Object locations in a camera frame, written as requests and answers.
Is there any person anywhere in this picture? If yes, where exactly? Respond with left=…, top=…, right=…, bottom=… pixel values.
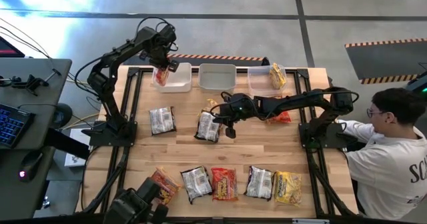
left=336, top=87, right=427, bottom=221

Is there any hazard-striped floor mat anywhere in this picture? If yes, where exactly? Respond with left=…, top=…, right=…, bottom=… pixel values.
left=344, top=38, right=427, bottom=85

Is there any white plastic bin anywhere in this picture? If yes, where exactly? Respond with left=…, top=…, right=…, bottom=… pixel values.
left=151, top=63, right=193, bottom=94

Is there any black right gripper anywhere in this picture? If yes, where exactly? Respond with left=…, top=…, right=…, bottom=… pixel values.
left=212, top=97, right=260, bottom=139

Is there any beige cable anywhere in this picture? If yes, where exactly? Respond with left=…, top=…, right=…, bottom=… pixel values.
left=66, top=79, right=101, bottom=87

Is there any dark monitor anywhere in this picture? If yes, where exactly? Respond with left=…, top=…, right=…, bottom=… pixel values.
left=0, top=35, right=26, bottom=58

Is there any white box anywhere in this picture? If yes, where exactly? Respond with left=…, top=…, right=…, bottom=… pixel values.
left=64, top=128, right=91, bottom=168

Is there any grey plastic bin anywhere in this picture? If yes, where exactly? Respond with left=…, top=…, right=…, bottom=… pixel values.
left=197, top=63, right=237, bottom=92

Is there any clear plastic bin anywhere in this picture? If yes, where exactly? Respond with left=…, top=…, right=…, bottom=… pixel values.
left=247, top=65, right=288, bottom=97

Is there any black backlit keyboard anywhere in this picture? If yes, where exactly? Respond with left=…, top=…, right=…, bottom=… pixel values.
left=0, top=103, right=37, bottom=151

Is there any black angled bar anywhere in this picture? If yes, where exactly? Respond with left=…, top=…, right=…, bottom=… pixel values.
left=45, top=127, right=91, bottom=161

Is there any blue-grey metal table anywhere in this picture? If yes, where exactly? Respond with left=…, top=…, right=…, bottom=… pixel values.
left=405, top=71, right=427, bottom=91

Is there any white bracket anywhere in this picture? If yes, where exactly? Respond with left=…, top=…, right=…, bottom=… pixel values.
left=292, top=218, right=331, bottom=224

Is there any yellow Maruchan noodle pack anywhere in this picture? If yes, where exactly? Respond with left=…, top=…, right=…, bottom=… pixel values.
left=274, top=171, right=303, bottom=207
left=268, top=62, right=288, bottom=91
left=199, top=98, right=221, bottom=118

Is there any grey desk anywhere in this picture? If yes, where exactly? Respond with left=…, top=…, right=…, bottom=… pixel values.
left=0, top=57, right=73, bottom=220

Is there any black cable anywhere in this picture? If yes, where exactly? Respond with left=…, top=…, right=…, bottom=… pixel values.
left=0, top=17, right=51, bottom=59
left=0, top=29, right=51, bottom=59

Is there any black round device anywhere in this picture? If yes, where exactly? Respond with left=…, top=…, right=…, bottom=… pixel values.
left=53, top=103, right=73, bottom=130

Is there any green-lit device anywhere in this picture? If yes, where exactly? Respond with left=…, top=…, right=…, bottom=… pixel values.
left=413, top=83, right=427, bottom=102

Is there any black computer mouse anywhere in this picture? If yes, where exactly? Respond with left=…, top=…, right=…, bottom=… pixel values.
left=18, top=150, right=44, bottom=183

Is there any black clamp mount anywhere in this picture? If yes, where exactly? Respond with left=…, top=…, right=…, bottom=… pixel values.
left=11, top=73, right=50, bottom=97

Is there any red Maruchan noodle pack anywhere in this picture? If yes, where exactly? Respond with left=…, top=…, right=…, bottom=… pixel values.
left=150, top=166, right=183, bottom=206
left=211, top=167, right=239, bottom=202
left=266, top=110, right=292, bottom=124
left=153, top=66, right=170, bottom=87

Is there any black aluminium table frame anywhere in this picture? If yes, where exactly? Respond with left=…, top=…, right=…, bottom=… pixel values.
left=79, top=65, right=360, bottom=218

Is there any silver snack packet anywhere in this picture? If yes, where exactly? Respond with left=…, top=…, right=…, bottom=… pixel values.
left=149, top=105, right=177, bottom=136
left=244, top=165, right=276, bottom=201
left=180, top=165, right=214, bottom=205
left=194, top=110, right=223, bottom=143

